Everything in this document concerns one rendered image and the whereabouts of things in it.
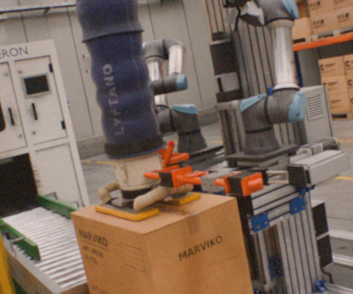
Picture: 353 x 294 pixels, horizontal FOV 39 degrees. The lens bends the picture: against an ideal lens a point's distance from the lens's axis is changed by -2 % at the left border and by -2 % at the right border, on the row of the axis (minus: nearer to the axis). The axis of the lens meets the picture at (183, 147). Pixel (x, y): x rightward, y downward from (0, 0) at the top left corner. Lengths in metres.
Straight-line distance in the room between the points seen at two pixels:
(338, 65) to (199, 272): 8.54
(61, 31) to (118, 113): 10.12
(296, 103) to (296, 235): 0.77
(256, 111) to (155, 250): 0.73
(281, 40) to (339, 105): 8.13
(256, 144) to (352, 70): 7.91
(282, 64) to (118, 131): 0.71
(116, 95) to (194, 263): 0.65
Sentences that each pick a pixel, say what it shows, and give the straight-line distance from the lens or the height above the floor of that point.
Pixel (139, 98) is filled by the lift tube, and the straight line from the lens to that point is 1.81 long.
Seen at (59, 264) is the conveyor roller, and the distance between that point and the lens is 2.85.
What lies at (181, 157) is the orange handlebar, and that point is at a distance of 2.08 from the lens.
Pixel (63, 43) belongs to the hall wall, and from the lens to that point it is 11.86.
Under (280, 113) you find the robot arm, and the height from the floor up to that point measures 1.19.
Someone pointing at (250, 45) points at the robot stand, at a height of 1.48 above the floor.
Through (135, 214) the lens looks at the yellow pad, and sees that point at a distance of 1.77.
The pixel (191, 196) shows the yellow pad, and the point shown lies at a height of 0.96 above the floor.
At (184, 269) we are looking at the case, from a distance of 1.72.
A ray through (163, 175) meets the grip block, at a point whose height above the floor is 1.09.
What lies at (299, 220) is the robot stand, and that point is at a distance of 2.50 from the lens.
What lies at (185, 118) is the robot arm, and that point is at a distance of 2.42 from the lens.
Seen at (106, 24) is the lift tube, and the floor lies 1.63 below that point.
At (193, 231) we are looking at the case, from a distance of 1.72.
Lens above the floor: 1.40
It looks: 8 degrees down
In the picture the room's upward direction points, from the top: 11 degrees counter-clockwise
